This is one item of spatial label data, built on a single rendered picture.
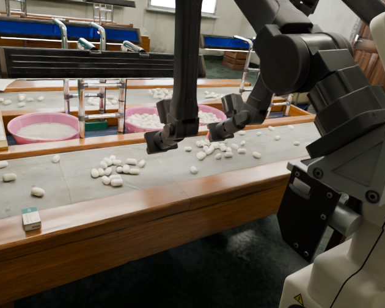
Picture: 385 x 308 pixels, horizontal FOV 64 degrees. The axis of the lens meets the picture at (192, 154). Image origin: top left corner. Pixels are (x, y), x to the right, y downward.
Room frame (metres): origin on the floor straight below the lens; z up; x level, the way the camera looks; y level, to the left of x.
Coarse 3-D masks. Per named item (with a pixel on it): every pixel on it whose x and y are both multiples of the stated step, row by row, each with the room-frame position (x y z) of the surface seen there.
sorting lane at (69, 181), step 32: (32, 160) 0.85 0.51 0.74; (64, 160) 0.88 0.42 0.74; (96, 160) 0.92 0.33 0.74; (160, 160) 0.99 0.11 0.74; (192, 160) 1.03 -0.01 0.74; (224, 160) 1.08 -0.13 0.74; (256, 160) 1.12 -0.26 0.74; (0, 192) 0.66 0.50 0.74; (64, 192) 0.71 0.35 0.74; (96, 192) 0.73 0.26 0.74
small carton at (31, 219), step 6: (24, 210) 0.56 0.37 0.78; (30, 210) 0.57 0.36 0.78; (36, 210) 0.57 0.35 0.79; (24, 216) 0.54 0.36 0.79; (30, 216) 0.54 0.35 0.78; (36, 216) 0.55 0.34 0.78; (24, 222) 0.52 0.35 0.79; (30, 222) 0.53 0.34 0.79; (36, 222) 0.53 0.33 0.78; (24, 228) 0.52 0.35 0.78; (30, 228) 0.52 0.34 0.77; (36, 228) 0.53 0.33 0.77
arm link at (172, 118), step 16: (176, 0) 0.75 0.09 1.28; (192, 0) 0.73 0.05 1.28; (176, 16) 0.75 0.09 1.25; (192, 16) 0.73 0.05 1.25; (176, 32) 0.75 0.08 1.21; (192, 32) 0.73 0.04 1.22; (176, 48) 0.75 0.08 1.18; (192, 48) 0.73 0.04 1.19; (176, 64) 0.75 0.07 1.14; (192, 64) 0.74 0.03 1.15; (176, 80) 0.75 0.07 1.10; (192, 80) 0.74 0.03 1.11; (176, 96) 0.74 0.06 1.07; (192, 96) 0.74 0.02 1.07; (176, 112) 0.73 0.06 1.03; (192, 112) 0.74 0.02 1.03; (176, 128) 0.72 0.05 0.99; (192, 128) 0.75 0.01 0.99
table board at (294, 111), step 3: (285, 105) 2.06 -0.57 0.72; (291, 105) 2.03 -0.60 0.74; (291, 108) 2.02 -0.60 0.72; (294, 108) 2.00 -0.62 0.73; (297, 108) 1.98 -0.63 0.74; (282, 111) 2.07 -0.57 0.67; (288, 111) 2.03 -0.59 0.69; (291, 111) 2.01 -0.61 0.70; (294, 111) 2.00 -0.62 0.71; (297, 111) 1.98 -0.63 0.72; (300, 111) 1.96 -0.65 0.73; (303, 111) 1.94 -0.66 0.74; (306, 111) 1.94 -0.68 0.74; (291, 114) 2.01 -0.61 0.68; (294, 114) 1.99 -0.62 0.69; (297, 114) 1.97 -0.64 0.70; (300, 114) 1.95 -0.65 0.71; (303, 114) 1.94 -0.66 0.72; (306, 114) 1.92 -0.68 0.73; (309, 114) 1.90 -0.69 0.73; (312, 114) 1.90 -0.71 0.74
